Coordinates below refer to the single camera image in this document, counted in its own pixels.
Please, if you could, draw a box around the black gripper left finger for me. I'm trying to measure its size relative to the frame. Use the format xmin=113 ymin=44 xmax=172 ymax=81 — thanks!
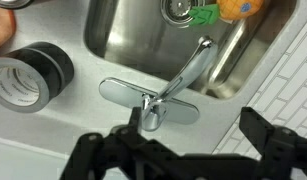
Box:
xmin=59 ymin=106 xmax=181 ymax=180

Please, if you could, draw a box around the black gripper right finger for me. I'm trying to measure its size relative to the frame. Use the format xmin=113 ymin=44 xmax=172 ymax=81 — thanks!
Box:
xmin=238 ymin=106 xmax=307 ymax=180

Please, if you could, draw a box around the chrome faucet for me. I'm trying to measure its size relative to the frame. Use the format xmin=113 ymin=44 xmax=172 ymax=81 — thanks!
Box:
xmin=98 ymin=35 xmax=219 ymax=133

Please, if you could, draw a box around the stainless steel sink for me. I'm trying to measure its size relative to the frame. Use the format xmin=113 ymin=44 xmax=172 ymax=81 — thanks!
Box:
xmin=83 ymin=0 xmax=299 ymax=101

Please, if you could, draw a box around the black tape roll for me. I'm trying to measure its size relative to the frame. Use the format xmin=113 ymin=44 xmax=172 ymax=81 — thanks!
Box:
xmin=0 ymin=41 xmax=75 ymax=114

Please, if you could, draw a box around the toy pineapple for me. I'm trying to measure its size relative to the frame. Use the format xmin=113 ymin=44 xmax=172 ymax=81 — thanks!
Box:
xmin=187 ymin=0 xmax=266 ymax=27

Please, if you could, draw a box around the sink drain strainer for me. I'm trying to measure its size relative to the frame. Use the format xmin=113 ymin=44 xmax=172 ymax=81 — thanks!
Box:
xmin=159 ymin=0 xmax=203 ymax=28

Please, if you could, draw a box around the orange cloth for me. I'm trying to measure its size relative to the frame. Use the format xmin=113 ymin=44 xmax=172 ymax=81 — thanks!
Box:
xmin=0 ymin=5 xmax=17 ymax=55

